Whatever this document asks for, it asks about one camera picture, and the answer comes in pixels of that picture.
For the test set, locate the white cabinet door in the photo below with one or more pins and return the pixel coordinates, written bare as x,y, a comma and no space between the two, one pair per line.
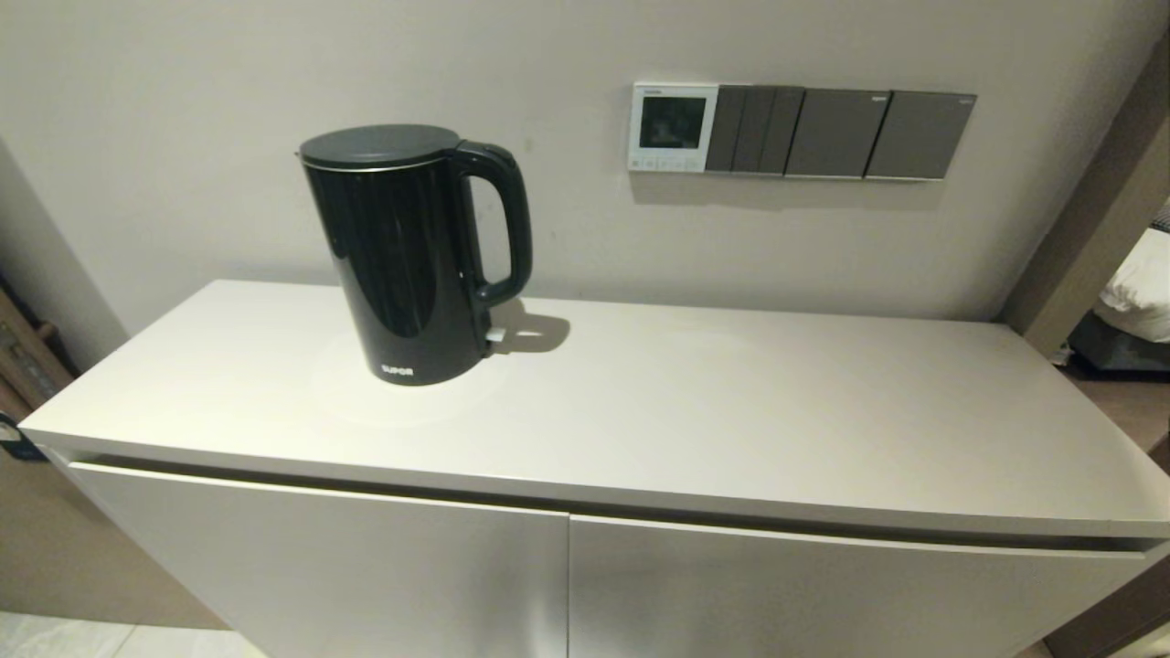
823,594
320,576

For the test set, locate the black electric kettle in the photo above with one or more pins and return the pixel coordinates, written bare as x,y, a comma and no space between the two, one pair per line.
402,256

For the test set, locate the white cabinet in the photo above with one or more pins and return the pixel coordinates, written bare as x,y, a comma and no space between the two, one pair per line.
731,411

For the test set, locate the wooden door frame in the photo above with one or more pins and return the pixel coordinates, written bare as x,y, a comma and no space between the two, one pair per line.
1088,238

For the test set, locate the white bedding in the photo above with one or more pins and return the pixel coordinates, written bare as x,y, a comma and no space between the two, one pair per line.
1143,283

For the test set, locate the dark bed base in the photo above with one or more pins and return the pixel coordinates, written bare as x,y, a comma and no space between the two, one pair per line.
1111,352

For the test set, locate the brown wooden rack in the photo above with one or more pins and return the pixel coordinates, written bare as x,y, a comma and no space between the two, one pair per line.
23,366

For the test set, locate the white wall thermostat panel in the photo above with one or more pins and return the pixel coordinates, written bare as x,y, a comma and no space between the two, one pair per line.
672,123

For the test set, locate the grey single wall switch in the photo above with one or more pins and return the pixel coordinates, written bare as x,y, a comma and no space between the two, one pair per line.
919,135
836,132

